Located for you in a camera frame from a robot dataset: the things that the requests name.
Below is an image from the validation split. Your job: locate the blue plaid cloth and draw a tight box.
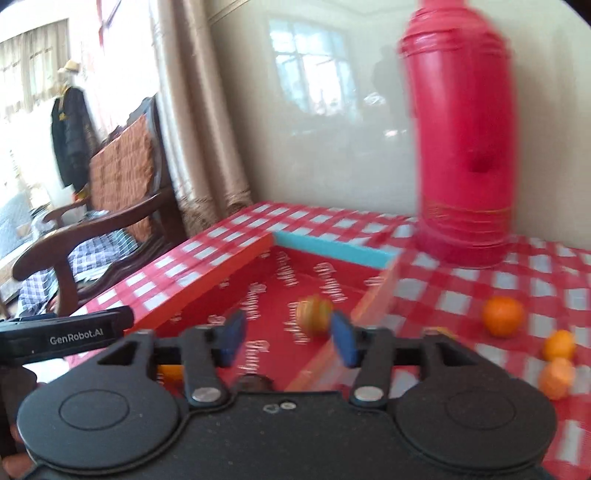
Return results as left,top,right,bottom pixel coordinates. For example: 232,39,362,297
18,231,139,315

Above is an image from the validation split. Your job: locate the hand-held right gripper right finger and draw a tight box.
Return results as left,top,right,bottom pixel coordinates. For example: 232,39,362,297
329,310,479,409

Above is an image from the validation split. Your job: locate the peeled tangerine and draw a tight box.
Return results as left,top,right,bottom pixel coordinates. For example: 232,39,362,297
537,357,577,400

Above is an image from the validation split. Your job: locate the dark hanging coat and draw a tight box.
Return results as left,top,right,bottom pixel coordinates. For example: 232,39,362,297
50,85,99,191

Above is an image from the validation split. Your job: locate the red thermos flask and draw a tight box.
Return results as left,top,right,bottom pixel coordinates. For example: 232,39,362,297
398,0,516,269

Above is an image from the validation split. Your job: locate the half peeled orange fruit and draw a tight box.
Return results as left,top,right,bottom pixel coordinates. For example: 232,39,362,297
295,295,334,338

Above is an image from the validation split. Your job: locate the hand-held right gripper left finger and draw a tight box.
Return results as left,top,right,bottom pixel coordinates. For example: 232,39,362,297
95,309,248,409

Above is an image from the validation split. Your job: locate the red checkered tablecloth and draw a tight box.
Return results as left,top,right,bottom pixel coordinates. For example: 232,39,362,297
65,200,591,480

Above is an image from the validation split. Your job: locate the dark purple fruit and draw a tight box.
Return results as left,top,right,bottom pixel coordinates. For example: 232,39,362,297
235,375,273,393

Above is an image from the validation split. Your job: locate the person's left hand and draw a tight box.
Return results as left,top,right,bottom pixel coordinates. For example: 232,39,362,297
0,369,38,480

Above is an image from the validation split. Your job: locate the wooden armchair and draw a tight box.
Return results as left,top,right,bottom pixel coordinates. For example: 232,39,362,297
11,97,185,319

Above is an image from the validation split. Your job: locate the colourful cardboard box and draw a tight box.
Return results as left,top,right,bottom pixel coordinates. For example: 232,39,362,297
124,230,403,398

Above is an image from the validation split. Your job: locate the beige curtain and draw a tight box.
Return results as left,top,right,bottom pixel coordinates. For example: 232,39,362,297
154,0,256,241

